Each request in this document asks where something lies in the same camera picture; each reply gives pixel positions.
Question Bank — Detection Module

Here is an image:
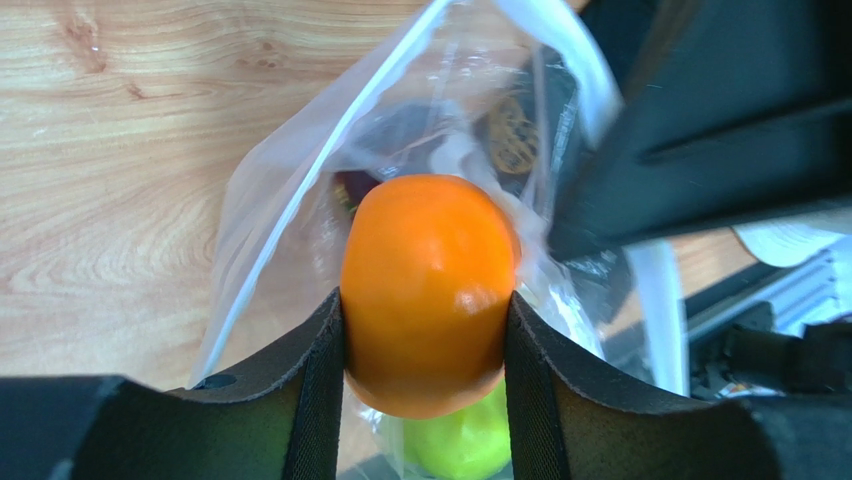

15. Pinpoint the orange fake orange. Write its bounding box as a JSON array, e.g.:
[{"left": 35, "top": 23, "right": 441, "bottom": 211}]
[{"left": 340, "top": 174, "right": 521, "bottom": 420}]

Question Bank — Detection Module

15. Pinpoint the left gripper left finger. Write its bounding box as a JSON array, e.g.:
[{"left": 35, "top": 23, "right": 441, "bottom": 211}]
[{"left": 1, "top": 293, "right": 344, "bottom": 479}]

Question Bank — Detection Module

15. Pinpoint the clear zip top bag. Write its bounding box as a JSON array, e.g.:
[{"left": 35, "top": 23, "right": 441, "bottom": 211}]
[{"left": 188, "top": 0, "right": 690, "bottom": 480}]

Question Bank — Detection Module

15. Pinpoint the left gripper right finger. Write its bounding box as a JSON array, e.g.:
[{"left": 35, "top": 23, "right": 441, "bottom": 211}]
[{"left": 505, "top": 294, "right": 851, "bottom": 479}]

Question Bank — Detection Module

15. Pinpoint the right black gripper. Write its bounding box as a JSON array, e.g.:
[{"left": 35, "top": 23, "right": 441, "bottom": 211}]
[{"left": 548, "top": 1, "right": 851, "bottom": 260}]

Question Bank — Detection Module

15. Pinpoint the green fake apple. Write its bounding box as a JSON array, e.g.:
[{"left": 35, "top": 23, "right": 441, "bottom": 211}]
[{"left": 402, "top": 381, "right": 511, "bottom": 479}]

